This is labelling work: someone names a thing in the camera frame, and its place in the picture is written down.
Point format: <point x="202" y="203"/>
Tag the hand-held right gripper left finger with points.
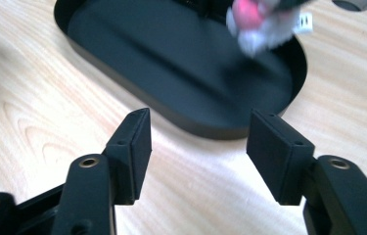
<point x="132" y="153"/>

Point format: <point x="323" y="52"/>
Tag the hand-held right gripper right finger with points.
<point x="275" y="156"/>

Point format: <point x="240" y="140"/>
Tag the black oval stand base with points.
<point x="177" y="65"/>

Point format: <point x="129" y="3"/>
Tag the dark grey round object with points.
<point x="352" y="4"/>

